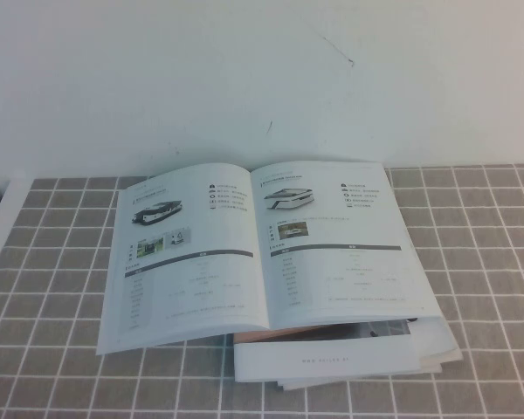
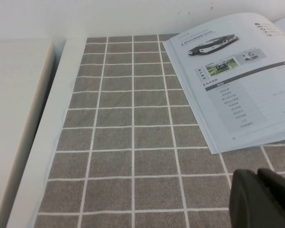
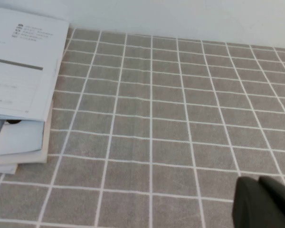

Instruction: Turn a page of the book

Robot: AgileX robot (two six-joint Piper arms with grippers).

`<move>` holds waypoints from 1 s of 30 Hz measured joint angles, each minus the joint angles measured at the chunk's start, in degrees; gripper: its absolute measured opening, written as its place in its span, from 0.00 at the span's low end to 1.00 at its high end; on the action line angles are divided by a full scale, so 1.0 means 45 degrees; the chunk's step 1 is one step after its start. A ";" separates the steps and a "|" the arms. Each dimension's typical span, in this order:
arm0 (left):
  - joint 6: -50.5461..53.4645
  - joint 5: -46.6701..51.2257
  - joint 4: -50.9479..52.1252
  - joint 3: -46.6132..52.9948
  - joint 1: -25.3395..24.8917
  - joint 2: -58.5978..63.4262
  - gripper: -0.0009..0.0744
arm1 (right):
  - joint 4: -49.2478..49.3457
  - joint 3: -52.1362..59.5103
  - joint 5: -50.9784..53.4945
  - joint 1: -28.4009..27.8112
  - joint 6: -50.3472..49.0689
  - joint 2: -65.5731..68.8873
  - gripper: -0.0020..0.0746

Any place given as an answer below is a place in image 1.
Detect white product catalogue book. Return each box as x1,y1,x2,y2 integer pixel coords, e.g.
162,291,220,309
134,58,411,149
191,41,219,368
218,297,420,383
94,161,442,357

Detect white brochure with web address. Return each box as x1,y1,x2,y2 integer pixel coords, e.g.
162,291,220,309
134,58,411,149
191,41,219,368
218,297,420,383
231,319,420,386

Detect plain white brochure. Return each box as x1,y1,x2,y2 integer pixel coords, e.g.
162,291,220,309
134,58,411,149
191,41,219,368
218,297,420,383
274,361,443,392

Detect white brochure with cream edge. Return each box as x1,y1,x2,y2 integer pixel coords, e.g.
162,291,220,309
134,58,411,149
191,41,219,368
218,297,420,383
408,314,462,367

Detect grey white checkered tablecloth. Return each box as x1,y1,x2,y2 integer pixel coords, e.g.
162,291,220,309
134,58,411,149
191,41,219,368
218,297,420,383
0,163,524,419

